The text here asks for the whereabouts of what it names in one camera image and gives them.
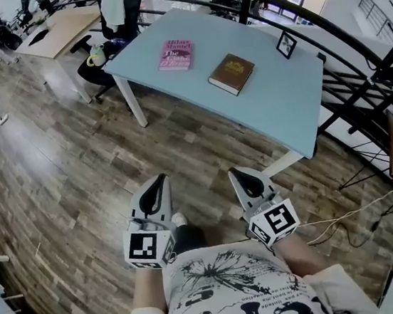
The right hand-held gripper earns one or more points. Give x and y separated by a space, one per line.
278 219

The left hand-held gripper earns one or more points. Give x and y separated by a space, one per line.
141 246

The brown book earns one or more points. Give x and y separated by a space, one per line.
232 71

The pink book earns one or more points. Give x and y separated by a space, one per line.
176 55

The person's right forearm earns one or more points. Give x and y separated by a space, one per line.
299 257

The person's left forearm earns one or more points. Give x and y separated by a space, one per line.
147 288

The person's white shoe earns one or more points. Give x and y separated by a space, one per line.
179 219

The person's leg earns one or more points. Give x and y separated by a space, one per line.
190 236

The person's printed white shirt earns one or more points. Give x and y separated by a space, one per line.
228 292

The blue packet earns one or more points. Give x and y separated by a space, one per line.
117 41

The black metal railing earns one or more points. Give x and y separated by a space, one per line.
247 9

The wooden desk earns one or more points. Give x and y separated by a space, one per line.
65 30

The black item on desk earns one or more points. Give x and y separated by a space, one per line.
37 36

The small potted plant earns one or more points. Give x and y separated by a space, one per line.
41 23

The black background office chair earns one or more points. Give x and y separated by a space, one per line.
8 35

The black picture frame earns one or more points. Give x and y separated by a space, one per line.
286 44

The metal wall rack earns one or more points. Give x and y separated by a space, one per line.
375 14

